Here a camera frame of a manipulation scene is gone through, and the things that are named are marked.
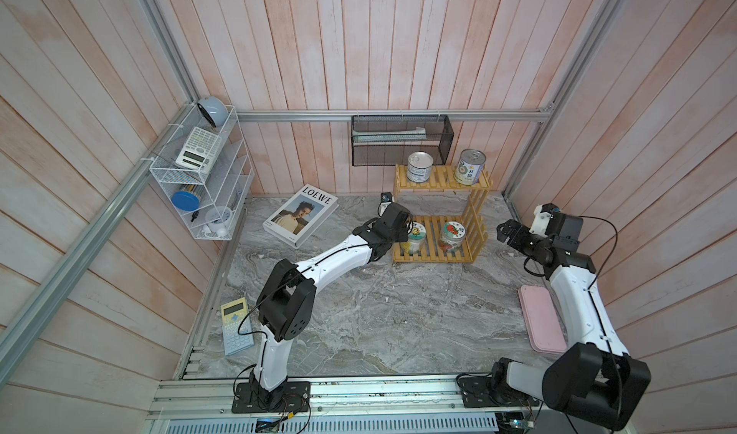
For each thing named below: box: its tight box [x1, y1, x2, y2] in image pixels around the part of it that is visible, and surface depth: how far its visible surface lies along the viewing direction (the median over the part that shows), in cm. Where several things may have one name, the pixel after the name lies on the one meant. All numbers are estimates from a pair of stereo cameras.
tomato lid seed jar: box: [438, 220, 466, 254], surface depth 98 cm
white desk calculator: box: [174, 126, 222, 173], surface depth 77 cm
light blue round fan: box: [196, 96, 229, 128], surface depth 84 cm
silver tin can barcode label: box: [406, 150, 434, 184], surface depth 86 cm
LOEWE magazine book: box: [261, 183, 340, 249], surface depth 110 cm
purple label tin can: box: [453, 148, 487, 186], surface depth 83 cm
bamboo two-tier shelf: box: [392, 164, 494, 263], surface depth 100 cm
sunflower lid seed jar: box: [400, 221, 428, 255], surface depth 98 cm
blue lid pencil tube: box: [170, 183, 205, 212], surface depth 78 cm
